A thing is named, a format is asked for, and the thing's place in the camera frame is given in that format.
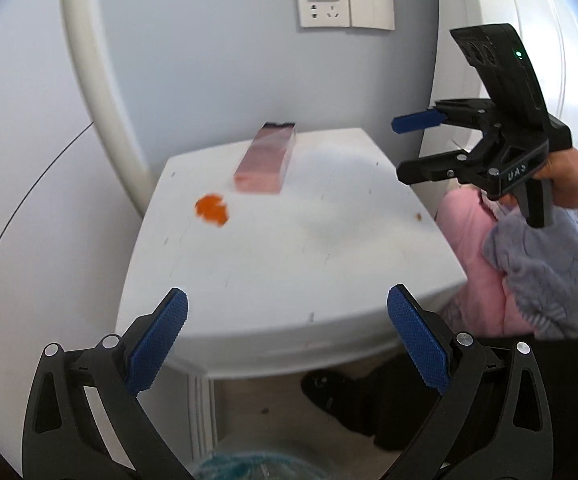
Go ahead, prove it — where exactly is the white curved pipe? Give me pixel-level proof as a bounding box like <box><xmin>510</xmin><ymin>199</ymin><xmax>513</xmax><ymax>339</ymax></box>
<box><xmin>59</xmin><ymin>0</ymin><xmax>154</xmax><ymax>217</ymax></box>

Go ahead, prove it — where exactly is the white wall socket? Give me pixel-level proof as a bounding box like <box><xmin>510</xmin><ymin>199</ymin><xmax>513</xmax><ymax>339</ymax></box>
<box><xmin>296</xmin><ymin>0</ymin><xmax>350</xmax><ymax>28</ymax></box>

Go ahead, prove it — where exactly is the pink box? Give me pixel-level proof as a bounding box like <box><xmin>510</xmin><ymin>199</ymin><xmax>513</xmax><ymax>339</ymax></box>
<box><xmin>233</xmin><ymin>121</ymin><xmax>297</xmax><ymax>195</ymax></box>

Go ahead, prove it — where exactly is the white nightstand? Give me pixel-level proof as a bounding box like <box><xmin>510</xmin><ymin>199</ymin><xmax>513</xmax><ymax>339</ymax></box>
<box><xmin>114</xmin><ymin>127</ymin><xmax>470</xmax><ymax>461</ymax></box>

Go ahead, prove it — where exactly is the white wall switch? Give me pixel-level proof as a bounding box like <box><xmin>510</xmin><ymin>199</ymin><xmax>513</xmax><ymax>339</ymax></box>
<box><xmin>348</xmin><ymin>0</ymin><xmax>395</xmax><ymax>31</ymax></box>

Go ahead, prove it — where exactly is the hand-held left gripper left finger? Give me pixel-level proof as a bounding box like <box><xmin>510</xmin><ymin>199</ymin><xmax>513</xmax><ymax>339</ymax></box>
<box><xmin>22</xmin><ymin>287</ymin><xmax>195</xmax><ymax>480</ymax></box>

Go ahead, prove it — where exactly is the grey fluffy cloth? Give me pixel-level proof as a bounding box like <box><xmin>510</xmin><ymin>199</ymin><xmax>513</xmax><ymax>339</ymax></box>
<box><xmin>483</xmin><ymin>205</ymin><xmax>578</xmax><ymax>341</ymax></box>

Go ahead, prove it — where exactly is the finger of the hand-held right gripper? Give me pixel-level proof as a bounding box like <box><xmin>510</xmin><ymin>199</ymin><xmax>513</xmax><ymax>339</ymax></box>
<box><xmin>396</xmin><ymin>127</ymin><xmax>507</xmax><ymax>189</ymax></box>
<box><xmin>391</xmin><ymin>99</ymin><xmax>500</xmax><ymax>135</ymax></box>

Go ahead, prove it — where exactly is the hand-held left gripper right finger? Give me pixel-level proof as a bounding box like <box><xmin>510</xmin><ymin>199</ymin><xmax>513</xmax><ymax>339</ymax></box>
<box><xmin>384</xmin><ymin>284</ymin><xmax>554</xmax><ymax>480</ymax></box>

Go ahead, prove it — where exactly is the blue lined trash bin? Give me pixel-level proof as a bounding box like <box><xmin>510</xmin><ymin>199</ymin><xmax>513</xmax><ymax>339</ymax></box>
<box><xmin>194</xmin><ymin>447</ymin><xmax>350</xmax><ymax>480</ymax></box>

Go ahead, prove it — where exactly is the orange peel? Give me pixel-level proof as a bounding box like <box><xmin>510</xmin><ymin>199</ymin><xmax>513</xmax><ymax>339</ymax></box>
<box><xmin>195</xmin><ymin>193</ymin><xmax>230</xmax><ymax>227</ymax></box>

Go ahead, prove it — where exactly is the person's black shoe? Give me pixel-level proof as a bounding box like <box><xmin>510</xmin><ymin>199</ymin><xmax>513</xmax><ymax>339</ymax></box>
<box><xmin>300</xmin><ymin>369</ymin><xmax>385</xmax><ymax>448</ymax></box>

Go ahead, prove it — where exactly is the white headboard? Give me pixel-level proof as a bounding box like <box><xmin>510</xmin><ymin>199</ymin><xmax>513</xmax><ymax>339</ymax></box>
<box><xmin>419</xmin><ymin>0</ymin><xmax>578</xmax><ymax>161</ymax></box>

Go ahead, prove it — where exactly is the pink cloth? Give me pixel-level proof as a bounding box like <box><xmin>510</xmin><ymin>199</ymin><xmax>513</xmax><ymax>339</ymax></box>
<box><xmin>436</xmin><ymin>187</ymin><xmax>540</xmax><ymax>338</ymax></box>

